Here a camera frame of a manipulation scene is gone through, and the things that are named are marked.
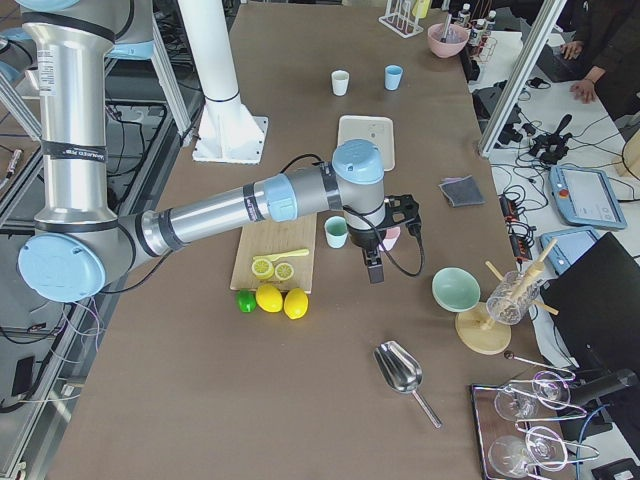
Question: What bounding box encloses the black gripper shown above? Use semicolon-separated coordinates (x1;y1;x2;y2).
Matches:
347;194;421;284

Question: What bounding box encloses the pink cup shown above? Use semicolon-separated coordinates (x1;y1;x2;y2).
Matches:
380;226;401;251

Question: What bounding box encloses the cream cup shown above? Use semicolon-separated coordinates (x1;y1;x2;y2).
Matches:
331;70;350;96

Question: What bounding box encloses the blue cup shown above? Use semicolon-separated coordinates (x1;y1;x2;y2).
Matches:
384;65;404;91

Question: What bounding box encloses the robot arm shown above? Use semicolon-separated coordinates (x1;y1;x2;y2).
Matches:
17;1;421;303

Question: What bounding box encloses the cream rabbit tray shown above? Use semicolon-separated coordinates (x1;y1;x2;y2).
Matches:
337;115;395;172

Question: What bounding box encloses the green cup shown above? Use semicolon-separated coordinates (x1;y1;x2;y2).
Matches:
324;216;348;249

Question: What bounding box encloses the yellow plastic knife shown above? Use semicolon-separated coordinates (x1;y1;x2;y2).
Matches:
253;248;310;262

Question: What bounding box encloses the green bowl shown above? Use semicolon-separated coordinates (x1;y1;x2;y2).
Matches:
432;267;481;313

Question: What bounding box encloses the whole lemon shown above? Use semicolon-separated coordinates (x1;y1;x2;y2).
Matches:
283;288;309;320
255;284;284;313

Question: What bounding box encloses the lemon slice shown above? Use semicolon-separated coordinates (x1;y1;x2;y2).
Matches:
274;262;295;282
251;257;275;280

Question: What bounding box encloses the grey folded cloth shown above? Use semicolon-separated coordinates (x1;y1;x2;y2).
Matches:
439;175;485;208

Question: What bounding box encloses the metal scoop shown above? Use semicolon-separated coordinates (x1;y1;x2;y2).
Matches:
374;340;443;429

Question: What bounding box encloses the wooden cutting board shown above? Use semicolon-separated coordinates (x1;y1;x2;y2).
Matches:
230;214;317;294

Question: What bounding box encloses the wooden cup tree stand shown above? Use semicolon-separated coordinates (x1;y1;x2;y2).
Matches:
455;240;559;355

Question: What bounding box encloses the green lime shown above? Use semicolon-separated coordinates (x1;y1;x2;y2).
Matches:
235;289;257;313

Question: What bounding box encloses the glass cup on stand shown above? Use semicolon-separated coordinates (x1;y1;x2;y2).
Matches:
486;271;543;325

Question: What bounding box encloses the blue teach pendant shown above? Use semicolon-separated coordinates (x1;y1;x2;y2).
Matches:
539;226;600;276
549;165;627;230

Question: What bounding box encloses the pink bowl with ice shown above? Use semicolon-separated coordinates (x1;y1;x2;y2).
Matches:
427;23;470;58

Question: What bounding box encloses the yellow cup on rack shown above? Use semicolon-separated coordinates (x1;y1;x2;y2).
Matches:
412;0;431;19

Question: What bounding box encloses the metal tube in bowl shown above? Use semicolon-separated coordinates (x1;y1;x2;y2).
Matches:
440;13;453;43

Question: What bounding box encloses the person at desk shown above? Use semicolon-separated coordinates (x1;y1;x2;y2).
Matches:
561;1;639;120

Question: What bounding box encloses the white wire cup rack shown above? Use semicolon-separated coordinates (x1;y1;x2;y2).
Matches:
378;0;424;39

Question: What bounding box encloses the aluminium frame post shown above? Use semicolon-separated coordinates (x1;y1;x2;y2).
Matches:
478;0;566;159

